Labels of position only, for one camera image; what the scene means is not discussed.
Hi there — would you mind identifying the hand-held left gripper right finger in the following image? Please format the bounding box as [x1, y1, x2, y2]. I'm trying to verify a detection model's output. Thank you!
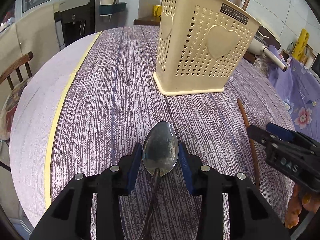
[178, 141, 292, 240]

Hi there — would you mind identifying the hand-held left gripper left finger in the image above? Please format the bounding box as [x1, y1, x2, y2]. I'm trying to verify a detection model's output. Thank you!
[29, 142, 143, 240]

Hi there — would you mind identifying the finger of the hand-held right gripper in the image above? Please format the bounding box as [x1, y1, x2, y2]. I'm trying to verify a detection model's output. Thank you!
[247, 125, 313, 153]
[266, 122, 320, 148]

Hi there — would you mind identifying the beige plastic utensil holder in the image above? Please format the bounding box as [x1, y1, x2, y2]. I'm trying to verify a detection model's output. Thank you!
[153, 0, 262, 97]

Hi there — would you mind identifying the person's right hand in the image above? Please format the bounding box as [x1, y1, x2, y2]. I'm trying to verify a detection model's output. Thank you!
[285, 183, 316, 229]

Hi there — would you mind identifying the purple floral cloth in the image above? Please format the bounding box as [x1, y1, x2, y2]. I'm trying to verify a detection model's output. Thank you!
[267, 45, 320, 143]

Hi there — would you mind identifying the grey floral cloth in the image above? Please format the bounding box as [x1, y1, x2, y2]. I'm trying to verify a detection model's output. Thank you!
[252, 55, 269, 73]

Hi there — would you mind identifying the white pot with glass lid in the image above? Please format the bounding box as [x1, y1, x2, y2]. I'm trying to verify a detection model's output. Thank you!
[246, 36, 288, 72]

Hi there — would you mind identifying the purple striped table mat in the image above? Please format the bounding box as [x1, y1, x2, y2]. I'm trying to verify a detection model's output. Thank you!
[44, 25, 298, 240]

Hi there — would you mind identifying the brown white rice cooker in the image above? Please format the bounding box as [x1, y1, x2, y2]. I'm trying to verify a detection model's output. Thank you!
[255, 25, 282, 53]

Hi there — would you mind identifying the floral chair cushion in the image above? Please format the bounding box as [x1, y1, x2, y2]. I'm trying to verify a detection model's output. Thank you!
[0, 76, 33, 141]

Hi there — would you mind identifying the dark wooden cabinet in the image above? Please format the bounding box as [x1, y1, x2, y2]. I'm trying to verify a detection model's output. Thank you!
[133, 15, 161, 26]

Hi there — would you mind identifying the wooden chair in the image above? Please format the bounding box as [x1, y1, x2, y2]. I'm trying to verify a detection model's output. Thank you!
[0, 51, 34, 91]

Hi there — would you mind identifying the teal plastic holder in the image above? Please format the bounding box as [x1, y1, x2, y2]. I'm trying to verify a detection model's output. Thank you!
[99, 2, 127, 17]

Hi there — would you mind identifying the white black water dispenser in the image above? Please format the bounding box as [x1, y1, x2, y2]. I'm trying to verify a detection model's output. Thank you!
[53, 0, 101, 48]

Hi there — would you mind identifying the beige board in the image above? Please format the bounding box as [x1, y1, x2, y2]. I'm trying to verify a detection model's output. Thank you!
[0, 5, 61, 81]

